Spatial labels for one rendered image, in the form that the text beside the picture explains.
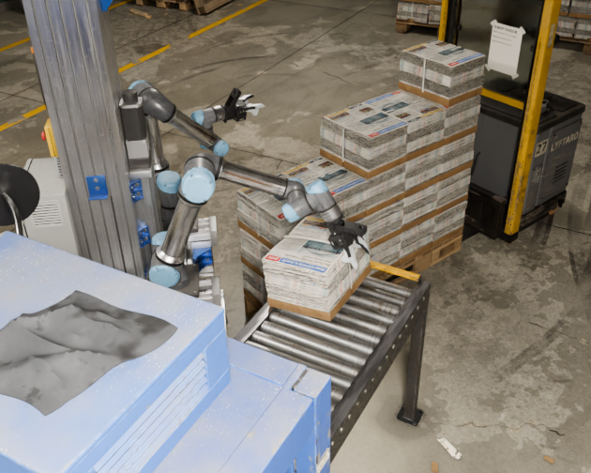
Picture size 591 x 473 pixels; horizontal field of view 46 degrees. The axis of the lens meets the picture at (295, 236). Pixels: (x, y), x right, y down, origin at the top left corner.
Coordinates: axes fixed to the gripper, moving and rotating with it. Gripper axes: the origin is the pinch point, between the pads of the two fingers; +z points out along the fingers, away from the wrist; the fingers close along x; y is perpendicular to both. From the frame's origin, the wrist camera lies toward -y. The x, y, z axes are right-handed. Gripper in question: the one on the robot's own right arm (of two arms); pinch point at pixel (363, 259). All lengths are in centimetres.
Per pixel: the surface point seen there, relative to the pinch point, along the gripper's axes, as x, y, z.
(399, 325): 3.6, -1.8, 29.2
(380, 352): 21.0, -1.9, 28.9
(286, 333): 28.4, 28.4, 9.1
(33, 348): 144, -43, -62
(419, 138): -126, 27, -6
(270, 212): -40, 68, -20
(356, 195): -84, 52, 0
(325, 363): 35.1, 11.4, 21.0
